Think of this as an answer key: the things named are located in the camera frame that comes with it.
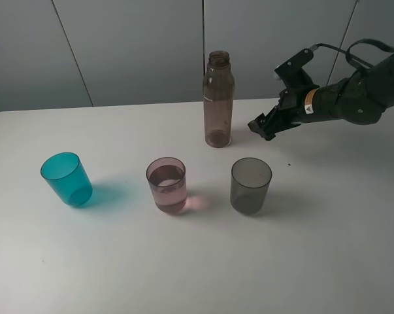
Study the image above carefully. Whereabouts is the grey translucent plastic cup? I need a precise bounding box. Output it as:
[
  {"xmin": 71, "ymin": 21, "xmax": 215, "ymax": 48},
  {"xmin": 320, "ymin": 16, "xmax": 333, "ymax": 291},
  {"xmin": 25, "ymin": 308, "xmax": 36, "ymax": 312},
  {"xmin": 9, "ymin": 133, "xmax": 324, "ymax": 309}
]
[{"xmin": 230, "ymin": 157, "xmax": 272, "ymax": 216}]

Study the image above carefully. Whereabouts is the pink translucent plastic cup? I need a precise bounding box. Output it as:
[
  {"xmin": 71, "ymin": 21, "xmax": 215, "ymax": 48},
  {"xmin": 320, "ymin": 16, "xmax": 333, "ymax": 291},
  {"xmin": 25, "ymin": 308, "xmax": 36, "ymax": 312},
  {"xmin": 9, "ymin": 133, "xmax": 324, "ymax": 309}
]
[{"xmin": 146, "ymin": 157, "xmax": 188, "ymax": 215}]

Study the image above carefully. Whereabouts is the teal plastic cup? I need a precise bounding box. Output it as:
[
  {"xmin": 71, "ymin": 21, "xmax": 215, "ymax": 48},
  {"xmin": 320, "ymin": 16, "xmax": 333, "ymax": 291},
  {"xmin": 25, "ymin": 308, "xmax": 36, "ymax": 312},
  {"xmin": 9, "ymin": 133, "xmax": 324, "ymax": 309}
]
[{"xmin": 41, "ymin": 152, "xmax": 93, "ymax": 207}]

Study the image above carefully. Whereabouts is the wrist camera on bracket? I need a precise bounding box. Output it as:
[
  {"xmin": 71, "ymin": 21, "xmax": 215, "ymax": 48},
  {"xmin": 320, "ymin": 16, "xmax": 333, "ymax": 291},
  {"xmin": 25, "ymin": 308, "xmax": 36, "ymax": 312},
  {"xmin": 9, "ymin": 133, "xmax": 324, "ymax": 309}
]
[{"xmin": 274, "ymin": 48, "xmax": 314, "ymax": 89}]

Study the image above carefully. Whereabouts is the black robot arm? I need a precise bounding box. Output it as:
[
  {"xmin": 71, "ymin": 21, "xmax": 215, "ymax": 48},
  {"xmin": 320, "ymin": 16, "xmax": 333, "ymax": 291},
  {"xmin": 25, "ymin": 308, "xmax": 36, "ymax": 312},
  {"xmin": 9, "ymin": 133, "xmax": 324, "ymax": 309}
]
[{"xmin": 248, "ymin": 39, "xmax": 394, "ymax": 141}]

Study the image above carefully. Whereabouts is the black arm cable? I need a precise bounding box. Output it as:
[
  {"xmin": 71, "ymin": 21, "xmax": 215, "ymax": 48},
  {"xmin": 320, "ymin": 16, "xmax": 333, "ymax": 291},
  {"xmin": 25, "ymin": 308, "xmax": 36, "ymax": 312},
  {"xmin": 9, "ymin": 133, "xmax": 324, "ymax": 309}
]
[{"xmin": 310, "ymin": 39, "xmax": 394, "ymax": 70}]

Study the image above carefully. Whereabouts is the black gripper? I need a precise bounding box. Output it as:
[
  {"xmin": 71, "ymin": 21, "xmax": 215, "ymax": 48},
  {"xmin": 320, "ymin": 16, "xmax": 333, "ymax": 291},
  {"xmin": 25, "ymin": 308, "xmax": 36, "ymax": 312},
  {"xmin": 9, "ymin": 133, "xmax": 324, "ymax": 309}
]
[{"xmin": 248, "ymin": 85, "xmax": 320, "ymax": 141}]

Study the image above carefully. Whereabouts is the brown translucent water bottle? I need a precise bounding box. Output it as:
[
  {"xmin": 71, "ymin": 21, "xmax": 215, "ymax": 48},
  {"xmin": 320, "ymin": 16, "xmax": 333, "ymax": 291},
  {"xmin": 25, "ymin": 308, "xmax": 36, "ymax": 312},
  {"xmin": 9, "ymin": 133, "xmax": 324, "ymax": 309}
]
[{"xmin": 203, "ymin": 50, "xmax": 235, "ymax": 148}]

